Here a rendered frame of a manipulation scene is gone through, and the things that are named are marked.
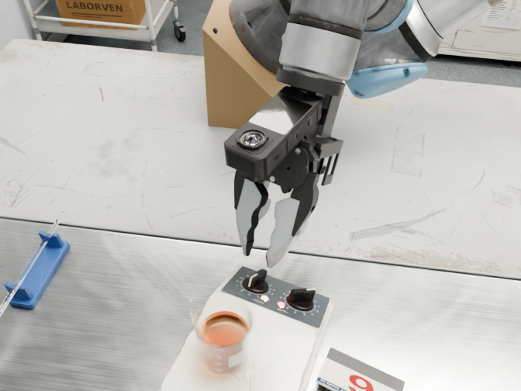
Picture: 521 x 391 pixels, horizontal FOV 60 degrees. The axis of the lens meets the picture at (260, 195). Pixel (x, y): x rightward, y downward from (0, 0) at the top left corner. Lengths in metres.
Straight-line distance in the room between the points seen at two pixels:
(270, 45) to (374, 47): 0.18
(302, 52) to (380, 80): 0.26
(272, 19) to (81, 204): 0.41
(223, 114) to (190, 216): 0.21
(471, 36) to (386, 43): 2.28
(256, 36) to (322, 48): 0.35
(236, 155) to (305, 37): 0.13
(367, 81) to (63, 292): 0.51
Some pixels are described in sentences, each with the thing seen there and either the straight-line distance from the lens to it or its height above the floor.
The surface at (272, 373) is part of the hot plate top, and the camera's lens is 0.46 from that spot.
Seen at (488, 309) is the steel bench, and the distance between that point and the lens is 0.67.
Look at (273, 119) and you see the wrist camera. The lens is 0.43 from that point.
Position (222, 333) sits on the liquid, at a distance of 0.43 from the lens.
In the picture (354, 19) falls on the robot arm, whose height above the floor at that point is 1.22.
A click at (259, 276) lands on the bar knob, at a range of 0.53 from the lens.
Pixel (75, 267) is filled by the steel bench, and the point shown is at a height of 0.90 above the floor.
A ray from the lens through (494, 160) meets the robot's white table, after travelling 0.88.
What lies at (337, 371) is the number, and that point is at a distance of 0.55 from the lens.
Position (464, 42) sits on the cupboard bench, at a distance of 2.97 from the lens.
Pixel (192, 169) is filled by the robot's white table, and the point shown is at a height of 0.90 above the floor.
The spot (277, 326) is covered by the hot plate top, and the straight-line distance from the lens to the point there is 0.48.
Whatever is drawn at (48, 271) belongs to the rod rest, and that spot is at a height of 0.91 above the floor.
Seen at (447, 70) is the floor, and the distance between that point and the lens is 2.97.
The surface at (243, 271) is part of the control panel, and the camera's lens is 0.57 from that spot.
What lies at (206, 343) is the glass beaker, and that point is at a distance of 0.39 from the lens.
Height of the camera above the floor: 1.42
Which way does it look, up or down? 47 degrees down
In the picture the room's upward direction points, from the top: 3 degrees clockwise
